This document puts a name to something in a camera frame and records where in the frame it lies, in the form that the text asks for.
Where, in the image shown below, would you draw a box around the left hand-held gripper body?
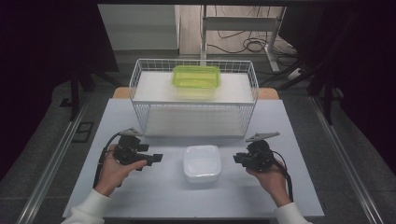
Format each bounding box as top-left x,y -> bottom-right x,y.
112,127 -> 150,166

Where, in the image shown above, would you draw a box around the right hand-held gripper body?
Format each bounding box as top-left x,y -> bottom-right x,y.
241,131 -> 281,173

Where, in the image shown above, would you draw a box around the white wire shelf rack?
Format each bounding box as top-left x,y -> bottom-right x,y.
128,58 -> 260,139

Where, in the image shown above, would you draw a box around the green lidded plastic container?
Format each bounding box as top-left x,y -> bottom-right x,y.
171,64 -> 222,101

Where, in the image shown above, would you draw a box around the person's left hand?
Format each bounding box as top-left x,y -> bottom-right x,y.
93,143 -> 149,198

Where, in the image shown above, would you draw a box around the person's right hand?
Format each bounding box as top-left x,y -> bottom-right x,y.
245,160 -> 292,208

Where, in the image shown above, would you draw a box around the white lidded plastic container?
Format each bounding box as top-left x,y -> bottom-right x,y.
182,144 -> 223,184

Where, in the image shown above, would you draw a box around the wooden table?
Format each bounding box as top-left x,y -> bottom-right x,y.
111,86 -> 280,101

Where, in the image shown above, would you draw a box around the black metal stand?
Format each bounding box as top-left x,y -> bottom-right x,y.
261,60 -> 344,126
58,66 -> 123,123

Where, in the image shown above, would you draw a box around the white power strip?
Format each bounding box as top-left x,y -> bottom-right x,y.
286,67 -> 303,81

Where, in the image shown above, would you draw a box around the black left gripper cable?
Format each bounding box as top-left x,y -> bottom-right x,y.
92,133 -> 123,189

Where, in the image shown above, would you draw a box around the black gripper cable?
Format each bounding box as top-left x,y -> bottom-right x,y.
92,133 -> 123,189
272,150 -> 295,203

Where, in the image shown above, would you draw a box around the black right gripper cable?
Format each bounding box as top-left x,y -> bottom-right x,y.
272,150 -> 295,203

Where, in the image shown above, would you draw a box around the aluminium floor rail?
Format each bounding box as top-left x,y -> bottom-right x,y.
308,95 -> 385,224
14,92 -> 92,224

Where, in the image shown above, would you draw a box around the black floor cables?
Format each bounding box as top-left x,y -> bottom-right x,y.
206,29 -> 297,59

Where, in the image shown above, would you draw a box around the white metal desk frame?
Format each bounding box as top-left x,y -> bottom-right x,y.
199,5 -> 288,74

